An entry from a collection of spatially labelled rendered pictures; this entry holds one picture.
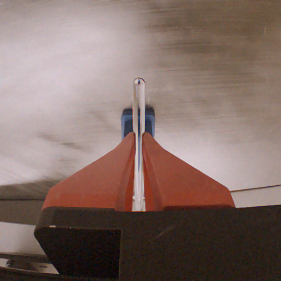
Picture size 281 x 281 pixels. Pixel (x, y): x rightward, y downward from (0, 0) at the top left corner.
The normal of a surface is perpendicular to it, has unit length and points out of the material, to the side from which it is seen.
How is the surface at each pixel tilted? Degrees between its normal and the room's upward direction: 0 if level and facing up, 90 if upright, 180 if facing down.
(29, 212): 90
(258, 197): 0
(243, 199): 0
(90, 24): 0
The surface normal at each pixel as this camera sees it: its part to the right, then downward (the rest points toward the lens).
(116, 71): 0.00, 0.59
